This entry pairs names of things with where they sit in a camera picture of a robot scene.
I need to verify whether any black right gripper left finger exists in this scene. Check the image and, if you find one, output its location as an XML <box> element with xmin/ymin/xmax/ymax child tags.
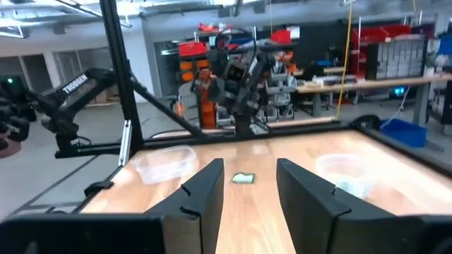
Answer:
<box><xmin>144</xmin><ymin>157</ymin><xmax>226</xmax><ymax>254</ymax></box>

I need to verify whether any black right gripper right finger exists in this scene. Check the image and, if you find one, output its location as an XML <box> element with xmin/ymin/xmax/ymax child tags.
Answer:
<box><xmin>276</xmin><ymin>157</ymin><xmax>425</xmax><ymax>254</ymax></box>

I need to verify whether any green sweetener packet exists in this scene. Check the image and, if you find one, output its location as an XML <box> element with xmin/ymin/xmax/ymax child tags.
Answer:
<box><xmin>231</xmin><ymin>172</ymin><xmax>256</xmax><ymax>185</ymax></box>

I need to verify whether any round clear plastic cup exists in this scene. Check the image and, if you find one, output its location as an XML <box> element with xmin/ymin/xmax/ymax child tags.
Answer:
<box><xmin>315</xmin><ymin>153</ymin><xmax>381</xmax><ymax>200</ymax></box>

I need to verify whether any rectangular clear plastic container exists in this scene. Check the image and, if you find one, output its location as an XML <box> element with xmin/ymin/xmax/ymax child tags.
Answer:
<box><xmin>133</xmin><ymin>145</ymin><xmax>198</xmax><ymax>186</ymax></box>

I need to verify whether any blue plastic bin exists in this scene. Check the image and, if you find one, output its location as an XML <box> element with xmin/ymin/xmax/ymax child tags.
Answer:
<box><xmin>380</xmin><ymin>118</ymin><xmax>429</xmax><ymax>148</ymax></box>

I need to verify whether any wooden workbench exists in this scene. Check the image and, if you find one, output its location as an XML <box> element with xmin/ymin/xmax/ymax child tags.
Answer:
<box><xmin>295</xmin><ymin>73</ymin><xmax>452</xmax><ymax>127</ymax></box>

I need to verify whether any red storage bin row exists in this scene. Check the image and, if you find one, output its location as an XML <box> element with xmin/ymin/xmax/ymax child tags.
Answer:
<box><xmin>351</xmin><ymin>24</ymin><xmax>412</xmax><ymax>45</ymax></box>

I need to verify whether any grey drawer cabinet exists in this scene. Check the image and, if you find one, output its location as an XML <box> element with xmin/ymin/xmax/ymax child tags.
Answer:
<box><xmin>367</xmin><ymin>37</ymin><xmax>429</xmax><ymax>80</ymax></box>

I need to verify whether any yellow hanging cable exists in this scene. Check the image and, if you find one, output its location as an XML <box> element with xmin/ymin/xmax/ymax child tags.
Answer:
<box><xmin>334</xmin><ymin>0</ymin><xmax>355</xmax><ymax>120</ymax></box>

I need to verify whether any white cable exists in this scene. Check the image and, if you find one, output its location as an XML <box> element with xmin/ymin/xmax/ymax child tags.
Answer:
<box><xmin>380</xmin><ymin>85</ymin><xmax>412</xmax><ymax>128</ymax></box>

